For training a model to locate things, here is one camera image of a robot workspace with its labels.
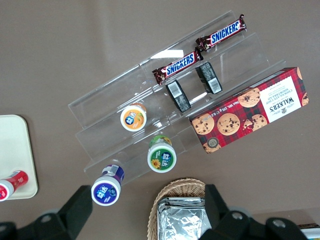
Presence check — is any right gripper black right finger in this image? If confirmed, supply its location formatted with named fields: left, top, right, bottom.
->
left=199, top=184, right=309, bottom=240

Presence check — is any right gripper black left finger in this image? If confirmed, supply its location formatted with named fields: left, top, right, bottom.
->
left=0, top=184, right=94, bottom=240

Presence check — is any light wicker basket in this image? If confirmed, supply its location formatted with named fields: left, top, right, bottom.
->
left=147, top=177, right=207, bottom=240

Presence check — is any white snack tray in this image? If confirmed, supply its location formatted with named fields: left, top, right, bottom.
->
left=297, top=223, right=320, bottom=240

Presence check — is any cream plastic tray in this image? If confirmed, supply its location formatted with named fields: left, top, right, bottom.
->
left=0, top=114, right=39, bottom=200

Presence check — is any silver foil package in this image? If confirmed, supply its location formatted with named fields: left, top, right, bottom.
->
left=156, top=196, right=213, bottom=240

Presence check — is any blue purple gum bottle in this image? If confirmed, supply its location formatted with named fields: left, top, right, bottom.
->
left=90, top=163, right=125, bottom=207

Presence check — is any red gum bottle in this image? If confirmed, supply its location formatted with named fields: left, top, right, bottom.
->
left=0, top=170, right=29, bottom=202

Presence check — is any clear acrylic stepped display stand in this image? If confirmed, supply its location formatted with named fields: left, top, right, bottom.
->
left=67, top=63, right=201, bottom=187
left=138, top=9, right=287, bottom=126

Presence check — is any green gum bottle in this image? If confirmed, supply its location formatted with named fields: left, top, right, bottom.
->
left=146, top=134, right=178, bottom=174

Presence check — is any red Walkers cookie box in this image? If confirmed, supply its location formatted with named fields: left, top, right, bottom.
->
left=189, top=66, right=310, bottom=154

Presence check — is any orange gum bottle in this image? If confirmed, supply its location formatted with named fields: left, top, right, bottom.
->
left=119, top=102, right=148, bottom=133

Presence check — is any small black barcode box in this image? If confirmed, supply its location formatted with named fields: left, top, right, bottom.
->
left=195, top=61, right=223, bottom=95
left=165, top=79, right=192, bottom=113

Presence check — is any Snickers chocolate bar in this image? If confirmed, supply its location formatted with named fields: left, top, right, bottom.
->
left=194, top=13, right=248, bottom=53
left=152, top=48, right=204, bottom=86

